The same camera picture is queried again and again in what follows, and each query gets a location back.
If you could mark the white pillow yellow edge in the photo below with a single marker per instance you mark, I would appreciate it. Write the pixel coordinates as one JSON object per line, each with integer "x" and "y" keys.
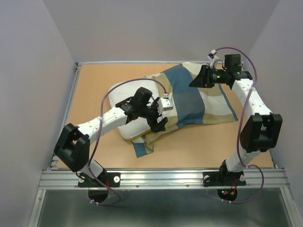
{"x": 138, "y": 127}

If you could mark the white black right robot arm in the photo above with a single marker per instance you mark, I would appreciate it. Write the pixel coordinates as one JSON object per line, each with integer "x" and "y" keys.
{"x": 259, "y": 127}

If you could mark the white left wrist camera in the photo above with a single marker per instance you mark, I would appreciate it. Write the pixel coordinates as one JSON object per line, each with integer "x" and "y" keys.
{"x": 164, "y": 104}

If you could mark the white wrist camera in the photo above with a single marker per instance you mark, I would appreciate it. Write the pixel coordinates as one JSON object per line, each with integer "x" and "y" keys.
{"x": 164, "y": 104}
{"x": 212, "y": 57}

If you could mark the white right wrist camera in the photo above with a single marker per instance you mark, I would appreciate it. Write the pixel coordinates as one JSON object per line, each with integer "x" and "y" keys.
{"x": 212, "y": 57}

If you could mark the white pillow label tag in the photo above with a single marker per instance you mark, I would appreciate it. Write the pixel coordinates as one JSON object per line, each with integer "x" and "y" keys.
{"x": 139, "y": 140}

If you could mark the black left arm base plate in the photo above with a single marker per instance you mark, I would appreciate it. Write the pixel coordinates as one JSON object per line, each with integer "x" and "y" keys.
{"x": 111, "y": 179}

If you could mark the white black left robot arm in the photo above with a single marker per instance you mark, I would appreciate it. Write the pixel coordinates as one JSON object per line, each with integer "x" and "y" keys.
{"x": 74, "y": 142}

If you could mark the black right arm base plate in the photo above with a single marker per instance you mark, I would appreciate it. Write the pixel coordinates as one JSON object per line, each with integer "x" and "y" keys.
{"x": 215, "y": 178}

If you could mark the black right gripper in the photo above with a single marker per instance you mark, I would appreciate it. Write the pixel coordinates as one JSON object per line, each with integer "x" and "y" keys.
{"x": 202, "y": 80}

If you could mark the blue beige white plaid pillowcase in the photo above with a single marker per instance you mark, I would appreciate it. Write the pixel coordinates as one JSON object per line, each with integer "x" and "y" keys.
{"x": 192, "y": 105}

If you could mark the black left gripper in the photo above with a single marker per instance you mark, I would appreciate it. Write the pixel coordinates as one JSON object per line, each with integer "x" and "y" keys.
{"x": 160, "y": 125}

